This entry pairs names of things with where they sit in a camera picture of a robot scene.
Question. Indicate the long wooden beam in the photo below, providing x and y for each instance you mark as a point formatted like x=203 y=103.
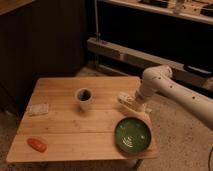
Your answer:
x=144 y=60

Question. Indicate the wooden table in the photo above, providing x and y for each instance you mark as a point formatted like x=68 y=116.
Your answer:
x=69 y=133

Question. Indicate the wooden shelf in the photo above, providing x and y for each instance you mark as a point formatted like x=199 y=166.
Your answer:
x=184 y=9

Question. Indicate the metal pole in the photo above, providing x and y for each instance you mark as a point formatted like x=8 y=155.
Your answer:
x=96 y=21

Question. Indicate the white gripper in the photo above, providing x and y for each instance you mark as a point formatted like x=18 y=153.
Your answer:
x=138 y=104

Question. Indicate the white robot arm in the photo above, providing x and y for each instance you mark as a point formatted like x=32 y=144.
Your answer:
x=159 y=79

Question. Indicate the orange carrot toy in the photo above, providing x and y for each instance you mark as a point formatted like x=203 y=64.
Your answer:
x=36 y=145

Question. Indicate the green ceramic bowl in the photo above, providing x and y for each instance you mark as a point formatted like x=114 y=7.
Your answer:
x=132 y=135

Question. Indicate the dark wooden cabinet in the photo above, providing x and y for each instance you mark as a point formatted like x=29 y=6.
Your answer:
x=43 y=38

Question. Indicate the white cup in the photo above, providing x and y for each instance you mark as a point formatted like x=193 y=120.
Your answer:
x=84 y=97

